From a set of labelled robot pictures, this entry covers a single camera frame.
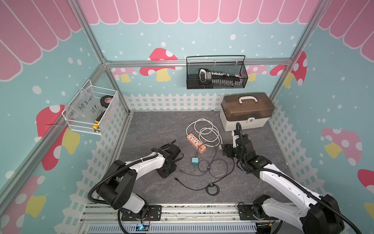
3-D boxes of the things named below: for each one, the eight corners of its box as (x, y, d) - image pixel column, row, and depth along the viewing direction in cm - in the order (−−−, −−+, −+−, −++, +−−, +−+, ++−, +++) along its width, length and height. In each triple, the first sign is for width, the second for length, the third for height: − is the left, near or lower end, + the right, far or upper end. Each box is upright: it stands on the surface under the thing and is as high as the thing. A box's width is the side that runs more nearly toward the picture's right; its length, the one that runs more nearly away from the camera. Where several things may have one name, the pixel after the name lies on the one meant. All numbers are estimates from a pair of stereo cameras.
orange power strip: (202, 154, 97) (202, 153, 95) (185, 138, 105) (185, 136, 103) (208, 150, 99) (208, 148, 97) (190, 134, 108) (190, 132, 106)
